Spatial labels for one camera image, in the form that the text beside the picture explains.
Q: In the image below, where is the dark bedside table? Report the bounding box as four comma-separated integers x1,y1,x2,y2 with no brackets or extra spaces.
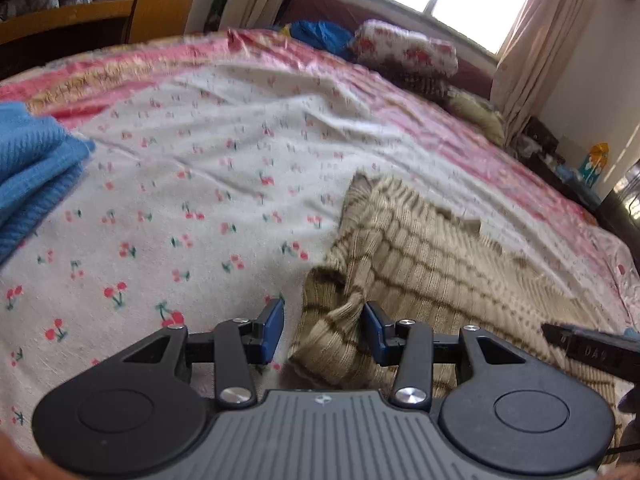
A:
515,117,600,214

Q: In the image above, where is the beige striped knit sweater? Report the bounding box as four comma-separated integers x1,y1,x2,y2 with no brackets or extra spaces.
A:
285,171,632,461

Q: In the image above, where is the pink satin bedspread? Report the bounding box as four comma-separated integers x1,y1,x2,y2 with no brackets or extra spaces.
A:
1,30,639,326

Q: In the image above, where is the colourful carton box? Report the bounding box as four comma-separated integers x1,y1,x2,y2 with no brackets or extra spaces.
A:
578,142,608,188

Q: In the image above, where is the blue knit garment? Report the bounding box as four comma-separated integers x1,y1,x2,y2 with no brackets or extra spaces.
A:
1,102,96,260

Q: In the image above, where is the blue crumpled cloth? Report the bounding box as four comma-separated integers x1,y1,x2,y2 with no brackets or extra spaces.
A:
280,20,355,61

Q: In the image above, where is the dark wooden headboard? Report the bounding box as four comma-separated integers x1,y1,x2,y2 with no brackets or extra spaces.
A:
597,160,640,262

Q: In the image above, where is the olive green pillow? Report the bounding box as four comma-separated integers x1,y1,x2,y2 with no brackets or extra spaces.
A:
446,87,506,148

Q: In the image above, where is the floral red white quilt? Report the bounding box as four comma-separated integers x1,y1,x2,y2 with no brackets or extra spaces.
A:
348,20,459,77

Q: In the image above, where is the white cherry print sheet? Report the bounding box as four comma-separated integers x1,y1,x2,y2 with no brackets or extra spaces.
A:
0,62,622,456

